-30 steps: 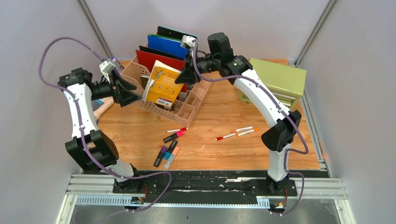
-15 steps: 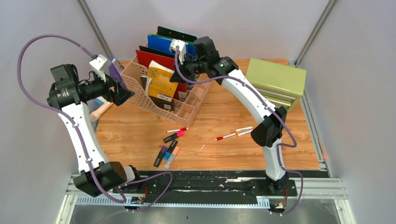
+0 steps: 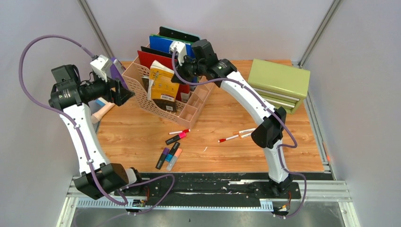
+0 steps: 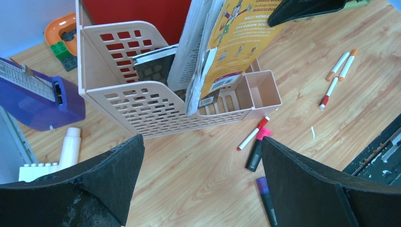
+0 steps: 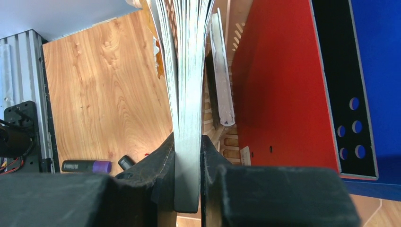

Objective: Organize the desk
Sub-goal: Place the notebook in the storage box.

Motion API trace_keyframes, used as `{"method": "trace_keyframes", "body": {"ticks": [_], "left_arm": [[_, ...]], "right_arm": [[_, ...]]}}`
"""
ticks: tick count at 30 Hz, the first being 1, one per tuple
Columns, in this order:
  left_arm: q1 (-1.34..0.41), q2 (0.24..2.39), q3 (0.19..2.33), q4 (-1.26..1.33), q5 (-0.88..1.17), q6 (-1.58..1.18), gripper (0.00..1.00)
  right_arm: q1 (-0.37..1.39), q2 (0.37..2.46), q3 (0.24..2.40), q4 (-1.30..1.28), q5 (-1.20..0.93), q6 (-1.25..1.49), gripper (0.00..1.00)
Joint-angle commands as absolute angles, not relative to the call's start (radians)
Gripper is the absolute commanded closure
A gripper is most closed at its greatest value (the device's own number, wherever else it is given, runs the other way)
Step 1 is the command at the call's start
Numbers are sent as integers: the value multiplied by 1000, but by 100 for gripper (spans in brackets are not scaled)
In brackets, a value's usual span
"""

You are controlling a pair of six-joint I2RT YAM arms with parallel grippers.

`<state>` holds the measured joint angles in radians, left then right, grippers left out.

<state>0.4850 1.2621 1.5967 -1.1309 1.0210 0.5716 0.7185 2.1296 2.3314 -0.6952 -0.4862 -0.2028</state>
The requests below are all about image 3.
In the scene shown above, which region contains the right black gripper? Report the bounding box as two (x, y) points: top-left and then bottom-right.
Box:
(173, 54), (206, 84)

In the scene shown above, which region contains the orange yellow booklet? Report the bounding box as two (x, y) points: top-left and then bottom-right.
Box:
(149, 61), (179, 101)

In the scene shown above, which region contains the red binder folder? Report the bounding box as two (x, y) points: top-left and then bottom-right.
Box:
(137, 46), (190, 103)

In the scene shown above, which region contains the beige plastic file organizer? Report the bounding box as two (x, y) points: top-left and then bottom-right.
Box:
(122, 57), (214, 129)

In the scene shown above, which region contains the black notebook with sticker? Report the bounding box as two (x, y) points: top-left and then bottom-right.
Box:
(141, 76), (177, 113)

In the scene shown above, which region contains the blue binder folder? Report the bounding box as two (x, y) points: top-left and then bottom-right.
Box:
(149, 35), (195, 58)

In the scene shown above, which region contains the green metal drawer cabinet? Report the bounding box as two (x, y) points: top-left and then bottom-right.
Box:
(248, 59), (310, 114)

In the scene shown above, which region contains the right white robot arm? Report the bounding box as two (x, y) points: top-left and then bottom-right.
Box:
(169, 39), (292, 198)

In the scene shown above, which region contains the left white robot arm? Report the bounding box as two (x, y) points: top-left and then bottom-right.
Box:
(49, 64), (145, 200)

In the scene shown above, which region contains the blue white eraser block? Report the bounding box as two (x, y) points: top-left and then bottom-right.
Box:
(95, 97), (108, 107)

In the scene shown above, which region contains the purple folder behind organizer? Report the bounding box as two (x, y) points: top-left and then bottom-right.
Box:
(110, 57), (128, 89)

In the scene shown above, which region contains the beige rolled tube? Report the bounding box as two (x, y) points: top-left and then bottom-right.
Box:
(91, 103), (115, 124)

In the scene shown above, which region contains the black clipboard blue back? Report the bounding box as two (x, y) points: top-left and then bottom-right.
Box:
(159, 26), (201, 43)

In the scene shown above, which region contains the white red whiteboard marker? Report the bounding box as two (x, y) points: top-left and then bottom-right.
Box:
(168, 129), (191, 135)

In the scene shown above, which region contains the pink highlighter marker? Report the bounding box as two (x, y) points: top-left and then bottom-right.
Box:
(165, 132), (186, 145)

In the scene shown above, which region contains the purple highlighter marker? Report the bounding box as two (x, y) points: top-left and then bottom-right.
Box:
(155, 148), (170, 170)

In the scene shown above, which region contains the blue highlighter marker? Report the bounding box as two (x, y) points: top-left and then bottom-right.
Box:
(165, 142), (180, 162)

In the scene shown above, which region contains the small red cap marker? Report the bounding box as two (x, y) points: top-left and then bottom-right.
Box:
(218, 134), (239, 143)

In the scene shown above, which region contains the orange highlighter marker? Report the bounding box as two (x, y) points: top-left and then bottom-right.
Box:
(166, 148), (182, 172)

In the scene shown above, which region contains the small orange cap marker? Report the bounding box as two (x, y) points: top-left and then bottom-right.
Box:
(239, 132), (252, 139)

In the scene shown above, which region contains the white orange marker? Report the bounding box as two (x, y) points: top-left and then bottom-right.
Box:
(233, 128), (256, 135)

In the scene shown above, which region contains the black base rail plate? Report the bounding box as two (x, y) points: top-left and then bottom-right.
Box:
(124, 173), (302, 208)

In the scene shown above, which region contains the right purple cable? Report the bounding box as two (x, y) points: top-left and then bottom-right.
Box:
(171, 50), (308, 219)

